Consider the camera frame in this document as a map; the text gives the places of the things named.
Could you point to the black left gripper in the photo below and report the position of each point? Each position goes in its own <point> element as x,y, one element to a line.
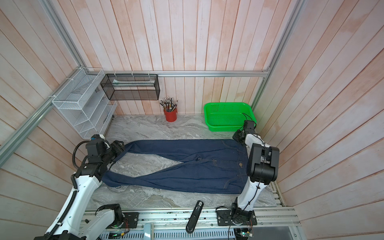
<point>117,147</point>

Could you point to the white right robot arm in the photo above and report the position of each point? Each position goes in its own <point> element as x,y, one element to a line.
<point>262,169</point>

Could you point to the black wire mesh basket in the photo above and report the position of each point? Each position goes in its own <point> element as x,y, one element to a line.
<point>131,87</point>

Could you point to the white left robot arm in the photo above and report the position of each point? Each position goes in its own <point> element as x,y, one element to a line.
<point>87,178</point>

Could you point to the dark blue denim trousers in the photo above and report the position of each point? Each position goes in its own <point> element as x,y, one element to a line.
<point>204,166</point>

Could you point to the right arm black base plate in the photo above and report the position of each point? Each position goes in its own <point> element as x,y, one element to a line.
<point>225,218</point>

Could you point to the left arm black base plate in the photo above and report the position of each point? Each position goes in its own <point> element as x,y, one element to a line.
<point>130,220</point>

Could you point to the white wire mesh shelf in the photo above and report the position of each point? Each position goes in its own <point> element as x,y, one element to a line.
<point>84,104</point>

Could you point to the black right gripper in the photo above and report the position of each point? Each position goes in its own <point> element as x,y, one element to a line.
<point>235,136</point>

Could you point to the red metal pencil bucket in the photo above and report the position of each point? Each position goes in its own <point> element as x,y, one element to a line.
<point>171,116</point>

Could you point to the green plastic basket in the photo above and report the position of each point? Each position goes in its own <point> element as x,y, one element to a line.
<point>227,117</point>

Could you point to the aluminium frame rail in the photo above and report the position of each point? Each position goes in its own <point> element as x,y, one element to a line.
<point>21,134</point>

